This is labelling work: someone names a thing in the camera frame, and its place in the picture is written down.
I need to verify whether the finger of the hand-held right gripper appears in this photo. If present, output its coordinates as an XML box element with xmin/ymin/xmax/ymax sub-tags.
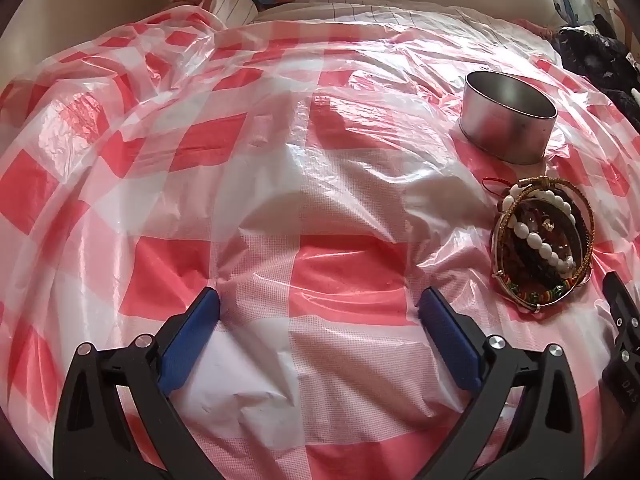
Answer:
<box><xmin>602</xmin><ymin>270</ymin><xmax>640</xmax><ymax>416</ymax></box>

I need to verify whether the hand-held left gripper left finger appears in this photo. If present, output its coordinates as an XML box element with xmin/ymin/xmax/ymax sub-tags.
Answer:
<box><xmin>52</xmin><ymin>287</ymin><xmax>221</xmax><ymax>480</ymax></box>

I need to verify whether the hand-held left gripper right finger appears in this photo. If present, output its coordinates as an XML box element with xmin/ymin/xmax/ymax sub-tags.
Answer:
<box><xmin>417</xmin><ymin>287</ymin><xmax>583</xmax><ymax>480</ymax></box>

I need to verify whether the round metal tin lid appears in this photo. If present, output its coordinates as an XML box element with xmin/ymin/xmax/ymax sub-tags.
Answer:
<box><xmin>490</xmin><ymin>175</ymin><xmax>596</xmax><ymax>313</ymax></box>

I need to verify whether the white bead bracelet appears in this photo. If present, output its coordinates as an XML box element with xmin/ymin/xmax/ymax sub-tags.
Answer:
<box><xmin>500</xmin><ymin>185</ymin><xmax>578</xmax><ymax>276</ymax></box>

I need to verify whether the round metal tin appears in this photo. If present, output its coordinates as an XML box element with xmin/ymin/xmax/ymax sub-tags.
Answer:
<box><xmin>459</xmin><ymin>71</ymin><xmax>558</xmax><ymax>166</ymax></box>

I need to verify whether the red checked plastic sheet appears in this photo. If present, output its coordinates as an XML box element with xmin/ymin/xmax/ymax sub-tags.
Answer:
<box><xmin>0</xmin><ymin>2</ymin><xmax>640</xmax><ymax>480</ymax></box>

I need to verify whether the dark puffer jacket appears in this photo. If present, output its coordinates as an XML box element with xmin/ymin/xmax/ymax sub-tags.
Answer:
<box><xmin>555</xmin><ymin>25</ymin><xmax>640</xmax><ymax>126</ymax></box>

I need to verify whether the striped white bed sheet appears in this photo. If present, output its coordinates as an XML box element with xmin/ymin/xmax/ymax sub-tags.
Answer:
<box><xmin>207</xmin><ymin>0</ymin><xmax>551</xmax><ymax>41</ymax></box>

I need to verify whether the colourful bead bracelet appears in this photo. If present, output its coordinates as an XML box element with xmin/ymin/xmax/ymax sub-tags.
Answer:
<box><xmin>500</xmin><ymin>272</ymin><xmax>576</xmax><ymax>311</ymax></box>

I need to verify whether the dark bead bracelet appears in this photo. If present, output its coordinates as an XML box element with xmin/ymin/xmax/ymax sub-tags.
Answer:
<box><xmin>505</xmin><ymin>232</ymin><xmax>556</xmax><ymax>286</ymax></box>

